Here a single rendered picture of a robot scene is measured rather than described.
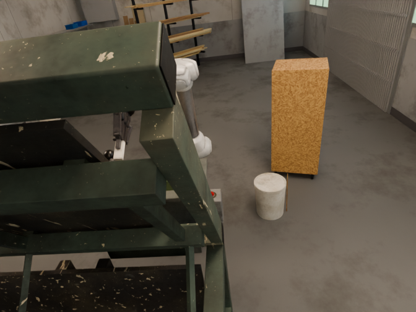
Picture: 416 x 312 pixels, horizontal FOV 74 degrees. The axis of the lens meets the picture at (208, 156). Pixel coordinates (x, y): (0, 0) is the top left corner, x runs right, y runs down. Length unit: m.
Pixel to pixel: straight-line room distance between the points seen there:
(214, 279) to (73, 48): 1.20
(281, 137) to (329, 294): 1.53
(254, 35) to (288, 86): 5.79
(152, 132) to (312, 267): 2.17
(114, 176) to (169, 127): 0.18
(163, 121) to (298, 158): 2.74
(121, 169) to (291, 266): 2.05
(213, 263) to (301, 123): 1.87
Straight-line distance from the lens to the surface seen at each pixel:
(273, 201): 2.63
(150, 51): 0.44
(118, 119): 0.99
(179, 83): 1.09
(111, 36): 0.49
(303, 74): 2.77
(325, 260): 2.56
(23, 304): 1.54
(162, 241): 1.20
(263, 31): 8.55
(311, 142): 3.05
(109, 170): 0.60
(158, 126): 0.47
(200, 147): 1.94
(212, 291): 1.42
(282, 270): 2.45
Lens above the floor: 1.98
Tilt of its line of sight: 31 degrees down
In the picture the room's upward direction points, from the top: 8 degrees counter-clockwise
